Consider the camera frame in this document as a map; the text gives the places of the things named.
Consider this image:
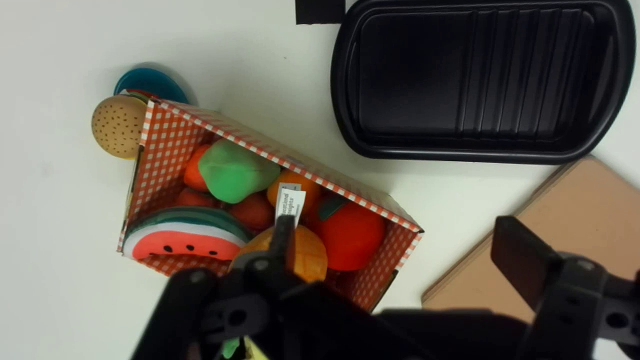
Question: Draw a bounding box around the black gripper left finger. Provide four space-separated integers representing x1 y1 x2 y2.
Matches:
131 213 321 360

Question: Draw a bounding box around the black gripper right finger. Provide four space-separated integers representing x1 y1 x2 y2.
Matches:
490 214 640 360

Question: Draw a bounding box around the orange plush toy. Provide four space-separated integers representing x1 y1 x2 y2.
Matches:
231 224 329 286

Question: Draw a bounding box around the small green toy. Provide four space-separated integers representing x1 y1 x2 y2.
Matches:
217 336 243 360

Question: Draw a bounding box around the yellow toy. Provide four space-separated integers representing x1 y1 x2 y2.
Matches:
241 336 268 360

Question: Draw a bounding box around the watermelon slice plush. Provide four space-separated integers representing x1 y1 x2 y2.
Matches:
120 206 254 264

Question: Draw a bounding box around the small red plush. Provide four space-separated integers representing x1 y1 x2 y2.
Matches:
228 192 276 236

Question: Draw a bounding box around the green plush toy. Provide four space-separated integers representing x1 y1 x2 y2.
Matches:
196 139 284 206

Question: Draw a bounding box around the red-orange plush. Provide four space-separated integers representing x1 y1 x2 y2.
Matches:
179 142 216 195

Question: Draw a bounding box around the small orange plush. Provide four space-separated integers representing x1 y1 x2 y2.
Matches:
265 171 328 216

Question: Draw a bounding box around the red tomato plush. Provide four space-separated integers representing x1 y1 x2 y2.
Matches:
311 195 390 275

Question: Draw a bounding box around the red checkered cardboard box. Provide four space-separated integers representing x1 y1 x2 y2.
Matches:
116 99 426 316

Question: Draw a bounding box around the tan burger bun toy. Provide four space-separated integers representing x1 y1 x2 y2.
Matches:
89 92 150 162

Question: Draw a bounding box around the teal toy plate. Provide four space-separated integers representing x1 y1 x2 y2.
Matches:
110 61 196 108

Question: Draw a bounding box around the brown cutting board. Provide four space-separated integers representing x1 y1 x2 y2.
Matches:
420 154 640 326

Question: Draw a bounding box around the black ridged grill tray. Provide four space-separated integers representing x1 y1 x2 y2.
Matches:
328 0 637 166

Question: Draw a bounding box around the black tape strip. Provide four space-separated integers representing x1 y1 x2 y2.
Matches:
294 0 350 27

